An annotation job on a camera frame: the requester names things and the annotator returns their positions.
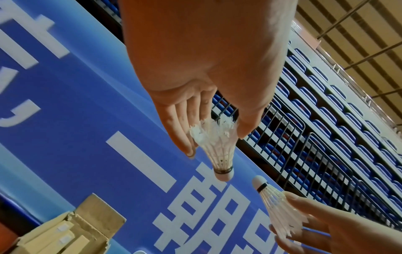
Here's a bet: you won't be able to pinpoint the person's right hand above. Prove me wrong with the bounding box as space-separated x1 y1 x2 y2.
274 191 402 254

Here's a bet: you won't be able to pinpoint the person's left hand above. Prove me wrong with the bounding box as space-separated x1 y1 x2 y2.
117 0 297 159

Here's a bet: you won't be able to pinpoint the white shuttlecock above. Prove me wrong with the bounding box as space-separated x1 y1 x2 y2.
189 115 240 182
252 175 311 240

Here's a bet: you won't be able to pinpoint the large torn cardboard box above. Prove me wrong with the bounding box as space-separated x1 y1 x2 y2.
12 193 127 254

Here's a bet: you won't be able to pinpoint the rows of blue spectator seats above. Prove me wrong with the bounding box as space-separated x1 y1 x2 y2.
94 0 402 229

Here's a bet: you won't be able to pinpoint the blue printed barrier board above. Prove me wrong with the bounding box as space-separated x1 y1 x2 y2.
0 0 285 254

